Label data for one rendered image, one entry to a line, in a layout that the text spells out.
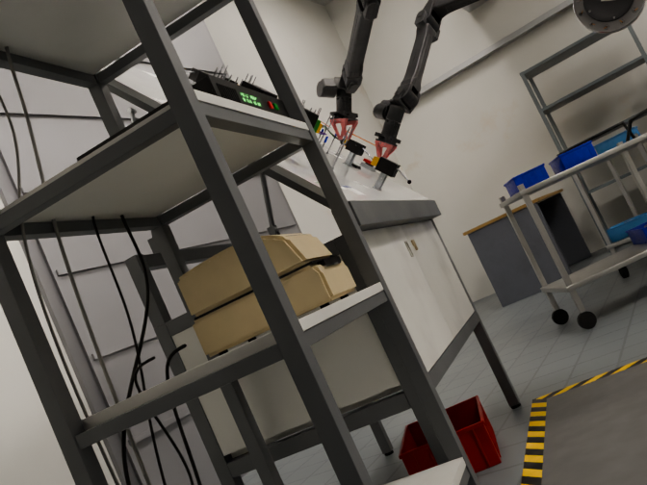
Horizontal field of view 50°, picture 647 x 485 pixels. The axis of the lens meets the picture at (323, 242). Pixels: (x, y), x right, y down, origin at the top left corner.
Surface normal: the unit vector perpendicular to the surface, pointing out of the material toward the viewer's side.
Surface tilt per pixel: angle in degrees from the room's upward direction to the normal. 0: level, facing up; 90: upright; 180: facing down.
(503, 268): 90
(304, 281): 90
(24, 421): 90
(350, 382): 90
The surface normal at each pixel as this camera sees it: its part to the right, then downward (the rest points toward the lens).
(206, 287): -0.27, 0.04
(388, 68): -0.46, 0.13
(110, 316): 0.78, -0.41
